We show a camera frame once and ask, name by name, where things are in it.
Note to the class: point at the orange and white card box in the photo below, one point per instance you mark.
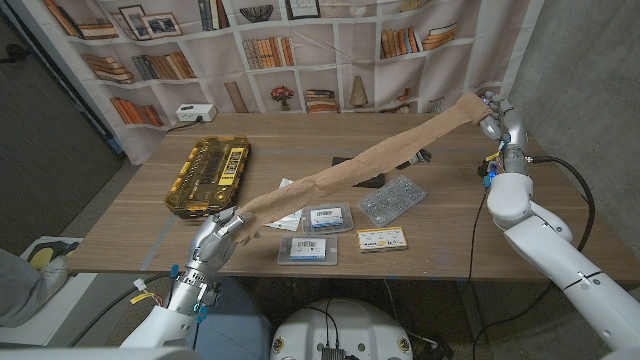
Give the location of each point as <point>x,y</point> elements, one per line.
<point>382,239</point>

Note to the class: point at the black floor power adapter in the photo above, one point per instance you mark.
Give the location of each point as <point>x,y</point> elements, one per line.
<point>435,350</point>

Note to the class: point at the printed bookshelf backdrop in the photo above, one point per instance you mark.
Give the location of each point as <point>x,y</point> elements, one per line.
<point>320,75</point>

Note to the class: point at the black hex key set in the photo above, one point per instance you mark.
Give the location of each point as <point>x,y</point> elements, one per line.
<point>417,157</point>

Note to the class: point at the grey trouser leg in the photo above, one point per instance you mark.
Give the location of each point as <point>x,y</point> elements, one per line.
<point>17,290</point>

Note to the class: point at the yellow transparent tool case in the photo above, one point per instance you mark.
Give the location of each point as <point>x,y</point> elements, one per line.
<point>207,172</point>

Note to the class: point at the beige nylon stocking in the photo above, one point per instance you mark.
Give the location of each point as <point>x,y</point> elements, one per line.
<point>360,167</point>

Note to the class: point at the grey table leg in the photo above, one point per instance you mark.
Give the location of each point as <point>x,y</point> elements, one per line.
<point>470,310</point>

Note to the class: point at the clear case with blue label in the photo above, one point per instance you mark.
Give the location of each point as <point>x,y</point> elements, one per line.
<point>327,218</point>
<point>307,250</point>

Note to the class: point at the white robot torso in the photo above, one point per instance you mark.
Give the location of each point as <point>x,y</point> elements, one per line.
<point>345,325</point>

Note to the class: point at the white power strip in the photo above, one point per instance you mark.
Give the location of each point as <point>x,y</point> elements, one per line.
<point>196,112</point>

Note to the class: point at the white shoe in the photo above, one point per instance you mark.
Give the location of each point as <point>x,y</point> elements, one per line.
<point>52,275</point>

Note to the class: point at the white floor mat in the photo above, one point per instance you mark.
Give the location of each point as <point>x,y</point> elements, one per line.
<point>65,305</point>

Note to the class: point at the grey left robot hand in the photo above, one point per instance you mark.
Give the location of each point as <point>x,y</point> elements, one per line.
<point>212,245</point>

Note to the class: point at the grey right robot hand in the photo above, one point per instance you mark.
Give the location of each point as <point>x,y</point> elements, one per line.
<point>505,130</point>

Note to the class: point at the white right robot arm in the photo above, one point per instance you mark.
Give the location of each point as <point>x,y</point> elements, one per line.
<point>560,250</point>

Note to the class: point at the yellow and black floor pad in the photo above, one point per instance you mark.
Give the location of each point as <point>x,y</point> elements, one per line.
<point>42,255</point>

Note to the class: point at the black rectangular box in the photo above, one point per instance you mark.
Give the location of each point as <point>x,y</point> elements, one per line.
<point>372,181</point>

